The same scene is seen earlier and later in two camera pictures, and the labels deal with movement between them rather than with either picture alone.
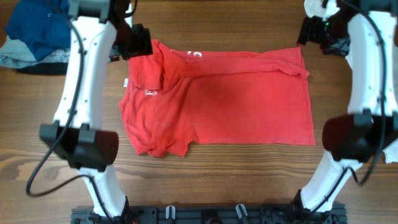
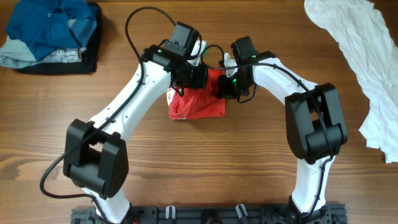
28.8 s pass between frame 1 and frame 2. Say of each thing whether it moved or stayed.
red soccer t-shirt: moved
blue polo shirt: stayed
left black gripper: moved
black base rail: stayed
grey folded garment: stayed
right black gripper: moved
